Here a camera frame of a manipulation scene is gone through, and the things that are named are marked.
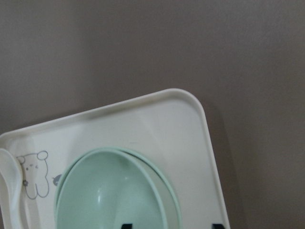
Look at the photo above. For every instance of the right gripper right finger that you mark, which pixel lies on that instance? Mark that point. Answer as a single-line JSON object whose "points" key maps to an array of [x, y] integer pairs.
{"points": [[217, 226]]}

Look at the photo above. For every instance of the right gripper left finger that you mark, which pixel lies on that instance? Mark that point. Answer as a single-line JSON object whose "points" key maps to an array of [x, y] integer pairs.
{"points": [[126, 226]]}

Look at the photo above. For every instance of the green bowl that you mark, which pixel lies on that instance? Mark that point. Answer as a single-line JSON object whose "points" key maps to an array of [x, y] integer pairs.
{"points": [[166, 186], [107, 190]]}

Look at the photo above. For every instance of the green bowl on tray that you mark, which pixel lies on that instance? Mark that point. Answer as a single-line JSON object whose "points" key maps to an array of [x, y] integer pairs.
{"points": [[166, 186]]}

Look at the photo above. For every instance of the cream rabbit serving tray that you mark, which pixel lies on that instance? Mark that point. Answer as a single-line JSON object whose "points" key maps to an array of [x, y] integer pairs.
{"points": [[148, 161]]}

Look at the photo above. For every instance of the white ceramic spoon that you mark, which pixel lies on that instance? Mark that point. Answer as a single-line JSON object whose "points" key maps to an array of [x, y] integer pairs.
{"points": [[11, 172]]}

